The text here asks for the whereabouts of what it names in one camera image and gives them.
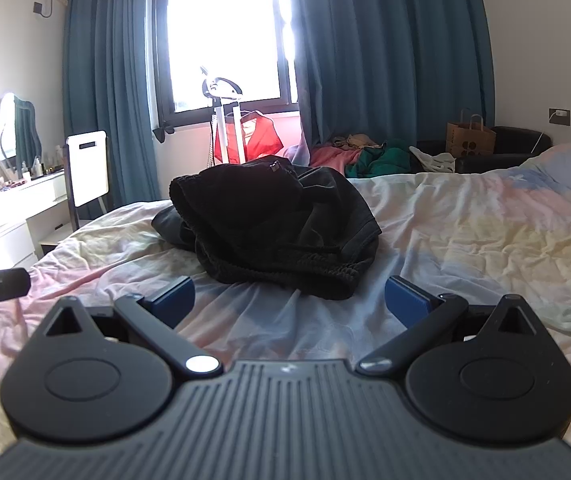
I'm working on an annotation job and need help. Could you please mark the beige cloth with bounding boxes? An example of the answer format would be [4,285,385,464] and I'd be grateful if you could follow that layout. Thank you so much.
[332,133,382,152]

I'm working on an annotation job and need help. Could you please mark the row of cosmetic bottles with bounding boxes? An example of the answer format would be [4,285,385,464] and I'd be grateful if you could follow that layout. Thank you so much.
[18,144,66,181]

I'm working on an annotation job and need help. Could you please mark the white garment steamer stand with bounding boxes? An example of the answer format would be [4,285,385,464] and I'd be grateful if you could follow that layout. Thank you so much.
[198,65,246,167]

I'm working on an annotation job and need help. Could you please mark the black framed window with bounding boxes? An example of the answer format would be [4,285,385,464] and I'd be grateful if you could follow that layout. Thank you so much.
[152,0,300,129]

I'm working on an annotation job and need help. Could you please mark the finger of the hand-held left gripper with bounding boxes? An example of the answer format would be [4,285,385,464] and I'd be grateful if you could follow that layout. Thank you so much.
[0,268,31,305]

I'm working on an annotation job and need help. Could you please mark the white folding chair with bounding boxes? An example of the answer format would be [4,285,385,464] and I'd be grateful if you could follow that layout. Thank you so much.
[64,130,111,233]

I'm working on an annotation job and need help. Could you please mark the wavy framed mirror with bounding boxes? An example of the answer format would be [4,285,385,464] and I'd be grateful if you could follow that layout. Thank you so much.
[0,92,42,167]

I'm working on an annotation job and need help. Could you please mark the green cloth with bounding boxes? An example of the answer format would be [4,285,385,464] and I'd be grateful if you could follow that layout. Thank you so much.
[344,140,414,179]

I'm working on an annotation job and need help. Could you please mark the white cloth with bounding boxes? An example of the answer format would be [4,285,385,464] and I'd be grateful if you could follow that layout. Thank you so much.
[409,145,457,175]

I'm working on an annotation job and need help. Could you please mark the brown paper bag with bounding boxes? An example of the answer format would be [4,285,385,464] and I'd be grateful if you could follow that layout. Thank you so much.
[446,108,497,158]

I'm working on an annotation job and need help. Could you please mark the light blue cloth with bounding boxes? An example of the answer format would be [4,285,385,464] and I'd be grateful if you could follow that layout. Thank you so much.
[282,144,312,167]

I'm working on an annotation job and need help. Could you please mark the white dressing table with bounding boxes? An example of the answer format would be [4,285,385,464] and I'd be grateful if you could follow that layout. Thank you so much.
[0,170,74,272]

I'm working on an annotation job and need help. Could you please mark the red garment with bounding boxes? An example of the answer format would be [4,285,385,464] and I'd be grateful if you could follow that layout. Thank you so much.
[214,112,286,164]

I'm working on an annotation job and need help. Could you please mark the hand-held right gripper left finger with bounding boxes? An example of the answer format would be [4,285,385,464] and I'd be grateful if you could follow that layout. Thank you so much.
[45,276,223,377]

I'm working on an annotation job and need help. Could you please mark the black sofa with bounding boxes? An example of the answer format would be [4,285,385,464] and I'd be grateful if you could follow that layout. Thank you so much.
[415,125,559,175]

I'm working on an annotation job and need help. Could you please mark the teal curtain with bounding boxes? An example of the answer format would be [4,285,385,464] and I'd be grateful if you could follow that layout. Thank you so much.
[62,0,164,221]
[278,0,496,161]

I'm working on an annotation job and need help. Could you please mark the black pants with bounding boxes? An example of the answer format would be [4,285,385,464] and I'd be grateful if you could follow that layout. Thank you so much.
[151,156,383,301]

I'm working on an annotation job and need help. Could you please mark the pastel tie-dye blanket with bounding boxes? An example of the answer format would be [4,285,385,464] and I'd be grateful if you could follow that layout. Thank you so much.
[0,142,571,466]

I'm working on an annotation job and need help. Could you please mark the pink cloth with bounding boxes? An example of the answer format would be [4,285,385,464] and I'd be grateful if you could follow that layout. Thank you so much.
[309,143,355,174]

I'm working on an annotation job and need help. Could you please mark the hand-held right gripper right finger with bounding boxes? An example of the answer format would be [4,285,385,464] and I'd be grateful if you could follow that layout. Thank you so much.
[357,275,533,375]

